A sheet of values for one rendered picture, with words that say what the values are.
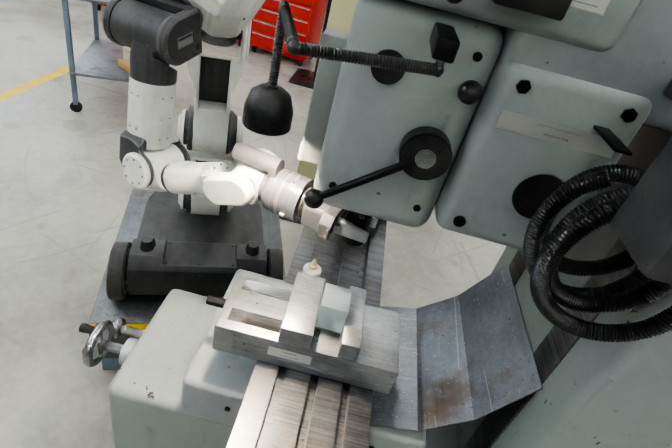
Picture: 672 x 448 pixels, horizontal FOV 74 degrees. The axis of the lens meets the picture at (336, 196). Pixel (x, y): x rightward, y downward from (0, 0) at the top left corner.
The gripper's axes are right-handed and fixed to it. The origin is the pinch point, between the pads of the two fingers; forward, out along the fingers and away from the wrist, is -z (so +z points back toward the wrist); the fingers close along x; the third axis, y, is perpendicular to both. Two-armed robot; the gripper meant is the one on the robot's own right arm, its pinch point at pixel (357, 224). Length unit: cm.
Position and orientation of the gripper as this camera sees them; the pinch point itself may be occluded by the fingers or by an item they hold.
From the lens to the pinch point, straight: 81.7
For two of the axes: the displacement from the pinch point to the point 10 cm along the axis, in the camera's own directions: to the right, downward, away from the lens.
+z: -9.0, -3.8, 2.2
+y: -2.1, 8.1, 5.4
